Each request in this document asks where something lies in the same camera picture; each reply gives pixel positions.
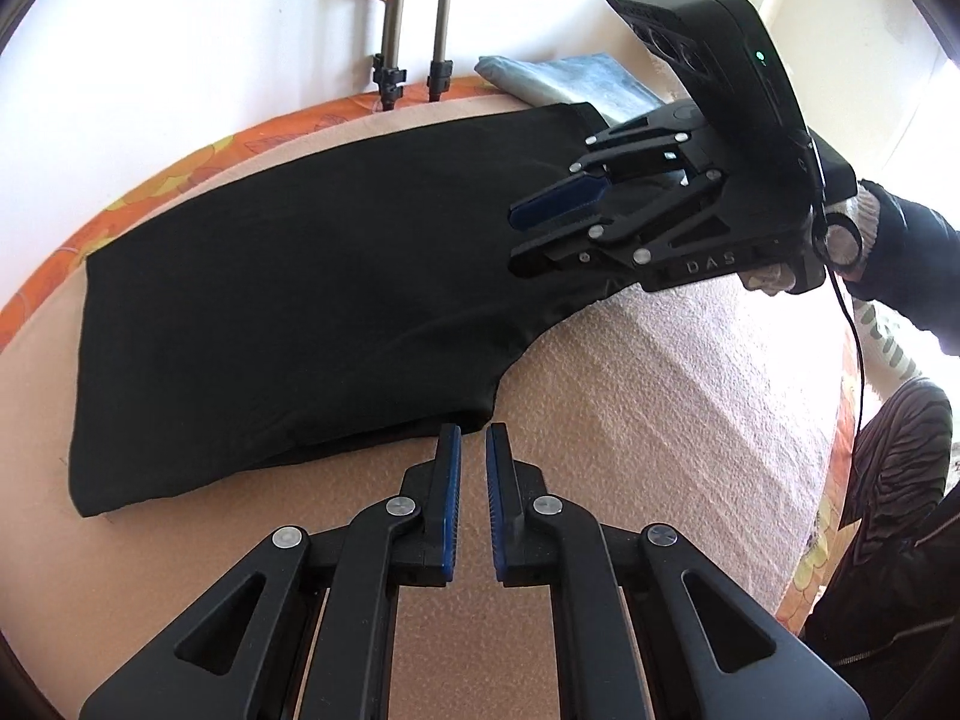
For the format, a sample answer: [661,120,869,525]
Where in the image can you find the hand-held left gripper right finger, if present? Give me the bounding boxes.
[484,424,871,720]

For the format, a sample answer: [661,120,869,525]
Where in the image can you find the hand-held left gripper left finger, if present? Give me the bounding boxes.
[79,424,462,720]

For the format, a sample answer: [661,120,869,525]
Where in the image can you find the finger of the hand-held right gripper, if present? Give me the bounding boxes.
[508,106,712,233]
[508,174,727,278]

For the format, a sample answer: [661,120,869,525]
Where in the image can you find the black pants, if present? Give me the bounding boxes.
[67,101,646,518]

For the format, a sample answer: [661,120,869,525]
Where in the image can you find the person's right forearm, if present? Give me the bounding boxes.
[846,180,960,358]

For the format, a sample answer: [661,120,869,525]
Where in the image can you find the person's right hand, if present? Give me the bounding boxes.
[739,184,883,295]

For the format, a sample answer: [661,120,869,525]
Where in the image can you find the folded blue jeans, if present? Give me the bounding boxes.
[476,52,665,125]

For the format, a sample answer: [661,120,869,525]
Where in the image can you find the pink blanket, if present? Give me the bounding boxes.
[0,94,845,720]

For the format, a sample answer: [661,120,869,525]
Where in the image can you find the metal pole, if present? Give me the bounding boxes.
[373,0,415,112]
[426,0,460,103]

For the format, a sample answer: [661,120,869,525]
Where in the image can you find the green striped cloth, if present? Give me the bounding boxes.
[855,294,928,385]

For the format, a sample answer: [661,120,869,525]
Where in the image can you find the orange floral bed sheet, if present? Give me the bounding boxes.
[0,79,863,620]

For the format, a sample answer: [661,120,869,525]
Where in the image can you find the person's black jacket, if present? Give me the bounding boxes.
[799,495,960,720]

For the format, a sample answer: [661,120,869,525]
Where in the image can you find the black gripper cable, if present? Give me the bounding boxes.
[806,131,871,428]

